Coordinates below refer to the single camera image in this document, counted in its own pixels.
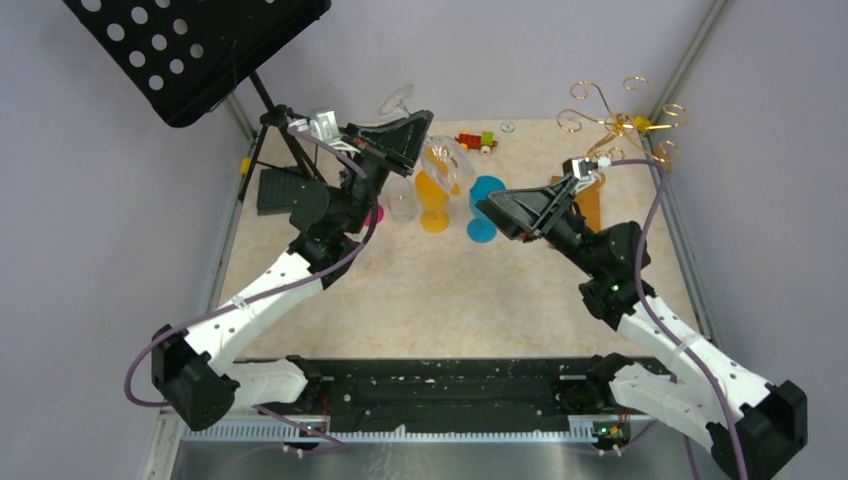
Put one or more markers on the aluminium frame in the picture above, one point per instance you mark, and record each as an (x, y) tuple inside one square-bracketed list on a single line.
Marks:
[(251, 446)]

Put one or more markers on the blue wine glass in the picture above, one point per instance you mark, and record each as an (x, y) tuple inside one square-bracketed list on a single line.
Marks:
[(480, 229)]

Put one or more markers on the colourful toy train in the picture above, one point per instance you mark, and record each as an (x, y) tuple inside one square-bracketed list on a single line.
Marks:
[(484, 142)]

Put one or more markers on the pink wine glass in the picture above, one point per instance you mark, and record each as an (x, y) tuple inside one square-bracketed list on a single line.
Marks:
[(379, 215)]

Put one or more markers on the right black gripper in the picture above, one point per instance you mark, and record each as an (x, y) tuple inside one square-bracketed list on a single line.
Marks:
[(540, 208)]

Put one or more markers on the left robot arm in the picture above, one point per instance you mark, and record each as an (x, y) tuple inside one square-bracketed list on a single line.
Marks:
[(195, 367)]

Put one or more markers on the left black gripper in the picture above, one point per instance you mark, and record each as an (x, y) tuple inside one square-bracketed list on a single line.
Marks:
[(401, 141)]

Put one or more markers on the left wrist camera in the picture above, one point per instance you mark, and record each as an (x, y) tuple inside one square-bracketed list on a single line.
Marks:
[(321, 126)]

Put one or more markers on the black foot pedal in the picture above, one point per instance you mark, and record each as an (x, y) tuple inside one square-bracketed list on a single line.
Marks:
[(278, 191)]

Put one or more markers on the gold wine glass rack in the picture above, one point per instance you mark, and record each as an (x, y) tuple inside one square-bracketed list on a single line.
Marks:
[(619, 126)]

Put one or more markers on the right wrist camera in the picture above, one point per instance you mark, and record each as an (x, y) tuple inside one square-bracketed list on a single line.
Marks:
[(585, 167)]

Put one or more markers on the clear wine glass back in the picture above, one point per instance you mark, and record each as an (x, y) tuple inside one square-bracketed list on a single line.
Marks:
[(442, 158)]

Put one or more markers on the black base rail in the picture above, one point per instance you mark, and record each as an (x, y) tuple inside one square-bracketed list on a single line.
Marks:
[(495, 395)]

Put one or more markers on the clear wine glass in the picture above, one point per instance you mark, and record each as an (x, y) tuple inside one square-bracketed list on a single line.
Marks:
[(400, 199), (442, 158)]

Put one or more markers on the black perforated music stand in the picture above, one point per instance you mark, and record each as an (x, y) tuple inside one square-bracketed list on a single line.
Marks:
[(187, 57)]

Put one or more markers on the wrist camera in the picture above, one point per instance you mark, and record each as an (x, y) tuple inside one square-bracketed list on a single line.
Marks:
[(321, 126), (585, 167)]

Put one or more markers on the clear wine glass front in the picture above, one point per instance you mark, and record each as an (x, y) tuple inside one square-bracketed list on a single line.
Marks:
[(400, 199)]

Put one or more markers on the yellow wine glass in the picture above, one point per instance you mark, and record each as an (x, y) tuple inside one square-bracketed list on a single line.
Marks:
[(433, 200)]

